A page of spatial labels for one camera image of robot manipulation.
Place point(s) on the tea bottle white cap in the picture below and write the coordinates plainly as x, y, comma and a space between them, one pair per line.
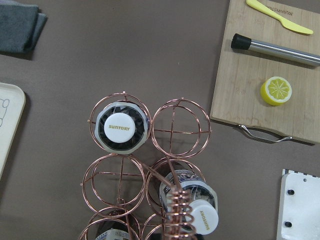
122, 127

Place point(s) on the copper wire bottle basket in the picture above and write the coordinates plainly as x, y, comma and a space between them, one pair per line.
178, 223

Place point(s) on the wooden cutting board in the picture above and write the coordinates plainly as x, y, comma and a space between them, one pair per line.
241, 73

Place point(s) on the steel muddler black tip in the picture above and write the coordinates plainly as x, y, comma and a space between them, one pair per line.
241, 42

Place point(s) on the half lemon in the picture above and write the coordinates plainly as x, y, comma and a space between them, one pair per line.
276, 91

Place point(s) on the cream rabbit tray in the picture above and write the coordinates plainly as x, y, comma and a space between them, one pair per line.
12, 103

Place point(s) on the yellow plastic knife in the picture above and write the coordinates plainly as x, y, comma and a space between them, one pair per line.
284, 22

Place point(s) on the grey folded cloth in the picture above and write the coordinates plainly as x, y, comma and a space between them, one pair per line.
20, 26

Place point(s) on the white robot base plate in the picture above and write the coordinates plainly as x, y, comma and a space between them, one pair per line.
299, 206

